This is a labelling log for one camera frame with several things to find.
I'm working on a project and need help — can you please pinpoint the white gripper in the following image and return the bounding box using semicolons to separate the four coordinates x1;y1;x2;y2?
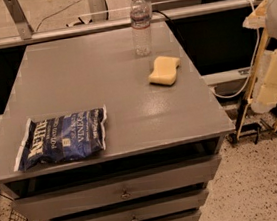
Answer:
243;0;277;114

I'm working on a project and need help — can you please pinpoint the yellow sponge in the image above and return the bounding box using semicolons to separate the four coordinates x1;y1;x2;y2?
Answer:
148;56;181;86

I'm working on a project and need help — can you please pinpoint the blue Kettle chip bag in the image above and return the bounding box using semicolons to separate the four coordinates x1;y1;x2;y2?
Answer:
14;107;107;171

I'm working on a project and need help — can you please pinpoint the yellow metal stand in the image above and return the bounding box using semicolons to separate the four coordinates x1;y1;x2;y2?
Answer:
229;29;277;144

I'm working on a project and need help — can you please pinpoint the clear plastic water bottle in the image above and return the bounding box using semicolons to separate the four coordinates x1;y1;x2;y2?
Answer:
129;0;152;56

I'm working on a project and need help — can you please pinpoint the grey drawer cabinet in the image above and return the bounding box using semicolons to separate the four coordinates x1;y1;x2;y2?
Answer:
0;22;233;221

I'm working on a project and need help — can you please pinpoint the white cable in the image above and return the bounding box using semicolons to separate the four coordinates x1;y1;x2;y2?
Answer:
200;0;269;101

